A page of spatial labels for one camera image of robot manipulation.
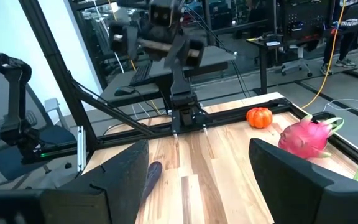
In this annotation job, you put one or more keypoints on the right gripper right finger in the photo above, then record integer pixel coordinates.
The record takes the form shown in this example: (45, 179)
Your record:
(306, 199)

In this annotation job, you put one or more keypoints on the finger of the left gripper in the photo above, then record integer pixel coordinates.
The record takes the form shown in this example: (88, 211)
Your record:
(194, 53)
(123, 40)

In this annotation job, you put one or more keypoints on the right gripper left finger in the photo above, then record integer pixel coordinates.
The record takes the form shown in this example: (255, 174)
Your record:
(89, 199)

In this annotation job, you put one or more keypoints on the long purple eggplant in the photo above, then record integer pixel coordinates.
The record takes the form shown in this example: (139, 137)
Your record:
(154, 174)

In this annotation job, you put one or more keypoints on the small orange pumpkin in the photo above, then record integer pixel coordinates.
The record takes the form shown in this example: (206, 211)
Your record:
(259, 118)

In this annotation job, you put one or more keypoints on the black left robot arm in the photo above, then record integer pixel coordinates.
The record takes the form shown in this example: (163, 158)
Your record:
(182, 105)

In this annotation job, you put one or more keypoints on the grey office desk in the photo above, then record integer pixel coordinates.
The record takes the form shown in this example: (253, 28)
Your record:
(219, 57)

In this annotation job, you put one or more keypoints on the black computer keyboard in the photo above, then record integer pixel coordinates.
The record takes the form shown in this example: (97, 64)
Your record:
(141, 74)

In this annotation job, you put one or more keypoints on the black computer mouse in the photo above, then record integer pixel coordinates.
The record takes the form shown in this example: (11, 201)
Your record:
(124, 90)

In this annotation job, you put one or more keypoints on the pink dragon fruit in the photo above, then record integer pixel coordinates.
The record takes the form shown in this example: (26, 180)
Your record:
(304, 138)

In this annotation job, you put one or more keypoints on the small black standing desk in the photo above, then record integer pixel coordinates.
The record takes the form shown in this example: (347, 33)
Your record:
(263, 68)

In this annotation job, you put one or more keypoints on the white plastic chair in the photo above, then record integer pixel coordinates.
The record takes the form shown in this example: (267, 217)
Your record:
(52, 105)

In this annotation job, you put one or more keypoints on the white wheeled office chair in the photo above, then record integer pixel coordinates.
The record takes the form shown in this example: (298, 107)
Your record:
(297, 63)

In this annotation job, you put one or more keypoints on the person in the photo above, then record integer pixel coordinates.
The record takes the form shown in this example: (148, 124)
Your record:
(329, 46)

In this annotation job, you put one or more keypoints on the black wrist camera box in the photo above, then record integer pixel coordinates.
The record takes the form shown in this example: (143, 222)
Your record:
(165, 14)

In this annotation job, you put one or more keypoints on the silver aluminium bracket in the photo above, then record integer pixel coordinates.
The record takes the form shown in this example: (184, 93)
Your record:
(81, 149)

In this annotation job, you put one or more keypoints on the black aluminium rig frame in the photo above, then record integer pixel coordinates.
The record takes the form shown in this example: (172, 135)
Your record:
(59, 68)

